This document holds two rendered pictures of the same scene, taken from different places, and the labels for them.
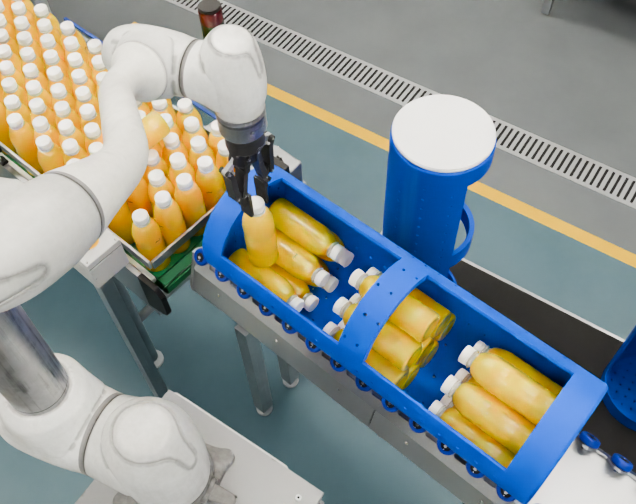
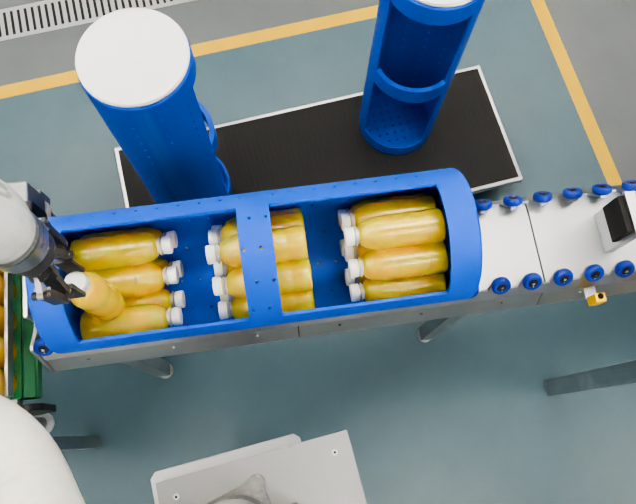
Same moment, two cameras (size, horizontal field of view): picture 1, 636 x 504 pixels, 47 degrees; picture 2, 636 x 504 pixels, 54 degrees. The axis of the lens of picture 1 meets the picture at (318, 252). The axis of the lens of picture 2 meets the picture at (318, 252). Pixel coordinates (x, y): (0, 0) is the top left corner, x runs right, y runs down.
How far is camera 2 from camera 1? 0.48 m
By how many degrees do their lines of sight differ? 27
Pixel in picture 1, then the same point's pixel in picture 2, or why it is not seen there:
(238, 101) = (12, 238)
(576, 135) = not seen: outside the picture
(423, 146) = (130, 84)
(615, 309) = (323, 74)
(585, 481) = not seen: hidden behind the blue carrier
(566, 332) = (314, 122)
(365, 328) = (266, 291)
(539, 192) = (195, 26)
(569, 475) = not seen: hidden behind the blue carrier
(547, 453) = (472, 258)
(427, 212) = (175, 133)
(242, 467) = (274, 475)
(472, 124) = (149, 29)
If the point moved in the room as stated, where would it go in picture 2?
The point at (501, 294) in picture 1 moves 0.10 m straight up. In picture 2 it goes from (248, 133) to (246, 121)
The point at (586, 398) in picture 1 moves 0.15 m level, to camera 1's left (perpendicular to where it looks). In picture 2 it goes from (463, 196) to (418, 252)
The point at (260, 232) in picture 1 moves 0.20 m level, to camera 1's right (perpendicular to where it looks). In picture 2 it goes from (101, 297) to (174, 219)
